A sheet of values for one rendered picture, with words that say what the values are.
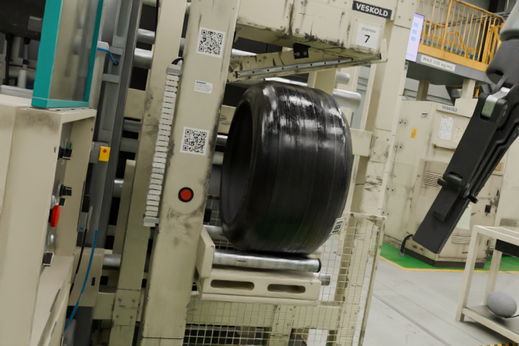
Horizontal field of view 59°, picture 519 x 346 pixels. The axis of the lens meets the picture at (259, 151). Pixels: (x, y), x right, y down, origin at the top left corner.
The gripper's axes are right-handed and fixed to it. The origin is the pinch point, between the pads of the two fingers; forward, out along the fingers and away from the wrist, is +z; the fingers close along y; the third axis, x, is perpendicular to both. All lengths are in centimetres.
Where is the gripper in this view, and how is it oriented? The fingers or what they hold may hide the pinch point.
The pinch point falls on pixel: (441, 219)
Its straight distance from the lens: 55.2
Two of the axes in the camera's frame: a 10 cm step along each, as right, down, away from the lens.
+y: 5.7, 2.1, 8.0
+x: -6.8, -4.3, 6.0
